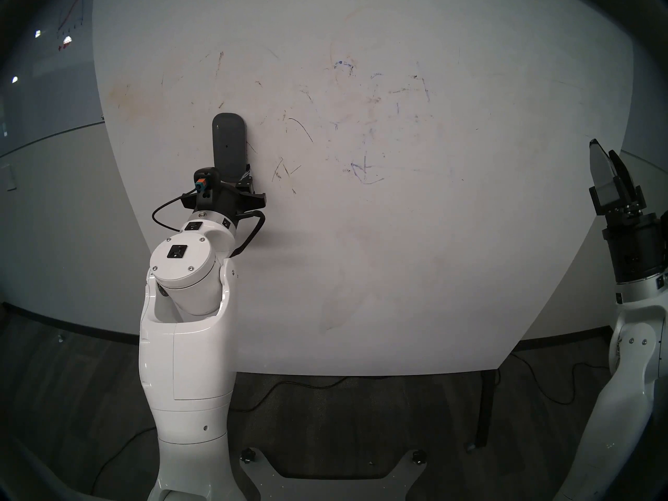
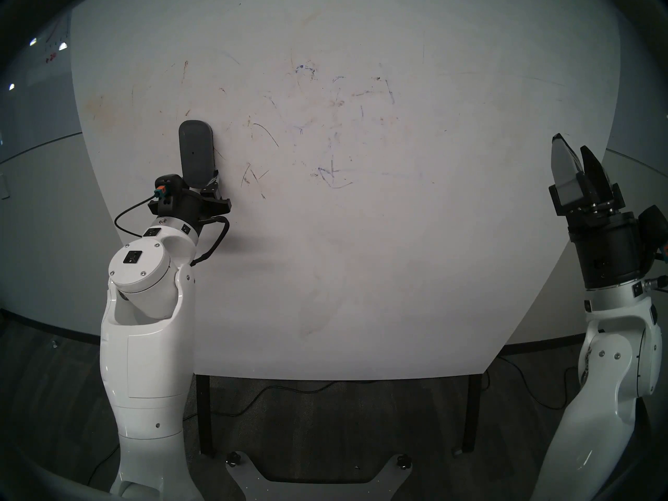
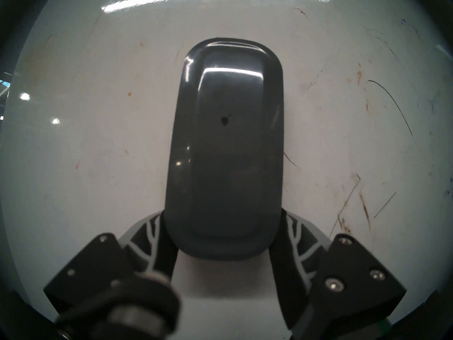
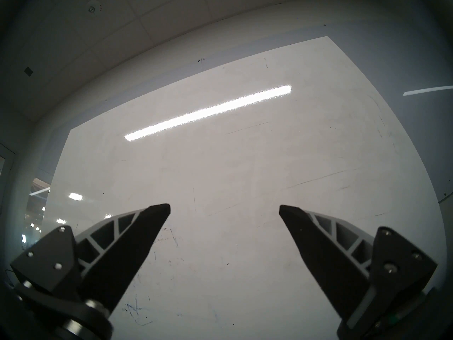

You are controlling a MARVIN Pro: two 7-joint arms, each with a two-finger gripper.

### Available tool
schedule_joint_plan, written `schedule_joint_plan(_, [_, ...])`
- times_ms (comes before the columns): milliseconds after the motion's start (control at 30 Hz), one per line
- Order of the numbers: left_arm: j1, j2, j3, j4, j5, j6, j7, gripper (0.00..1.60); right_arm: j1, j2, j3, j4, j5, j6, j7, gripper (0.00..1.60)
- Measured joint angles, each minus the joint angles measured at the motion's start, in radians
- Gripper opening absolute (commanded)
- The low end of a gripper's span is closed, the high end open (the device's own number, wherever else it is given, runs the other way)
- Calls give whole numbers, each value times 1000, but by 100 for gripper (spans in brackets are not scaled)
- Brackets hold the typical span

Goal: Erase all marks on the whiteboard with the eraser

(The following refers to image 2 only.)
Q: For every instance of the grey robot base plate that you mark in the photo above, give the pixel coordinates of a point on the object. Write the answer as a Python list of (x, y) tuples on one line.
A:
[(245, 484)]

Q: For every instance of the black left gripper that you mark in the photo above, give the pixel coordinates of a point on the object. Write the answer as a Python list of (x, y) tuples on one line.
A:
[(190, 210)]

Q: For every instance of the black table frame rail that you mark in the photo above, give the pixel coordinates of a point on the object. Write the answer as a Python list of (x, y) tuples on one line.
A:
[(537, 344)]

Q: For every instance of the black table leg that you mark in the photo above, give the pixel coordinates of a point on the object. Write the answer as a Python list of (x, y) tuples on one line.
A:
[(472, 411), (205, 416)]

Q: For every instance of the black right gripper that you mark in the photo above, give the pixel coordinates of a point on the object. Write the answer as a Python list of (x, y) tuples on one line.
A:
[(610, 249)]

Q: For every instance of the dark grey whiteboard eraser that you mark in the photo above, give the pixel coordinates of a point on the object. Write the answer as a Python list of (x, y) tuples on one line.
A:
[(197, 150)]

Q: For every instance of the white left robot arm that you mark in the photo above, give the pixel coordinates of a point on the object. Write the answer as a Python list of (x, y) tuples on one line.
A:
[(146, 348)]

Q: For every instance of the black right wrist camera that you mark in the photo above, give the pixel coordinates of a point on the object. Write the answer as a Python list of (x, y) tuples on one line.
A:
[(655, 228)]

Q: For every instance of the black base knob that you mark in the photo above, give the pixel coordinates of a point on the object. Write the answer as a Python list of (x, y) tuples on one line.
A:
[(403, 460), (233, 458)]

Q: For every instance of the white whiteboard panel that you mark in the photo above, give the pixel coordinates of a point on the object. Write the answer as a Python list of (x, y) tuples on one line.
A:
[(417, 244)]

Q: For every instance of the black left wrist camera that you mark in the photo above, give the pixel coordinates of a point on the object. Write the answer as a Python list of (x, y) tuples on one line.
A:
[(169, 187)]

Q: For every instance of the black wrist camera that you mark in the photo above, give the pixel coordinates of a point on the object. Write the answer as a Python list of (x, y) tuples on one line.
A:
[(169, 187), (655, 228)]

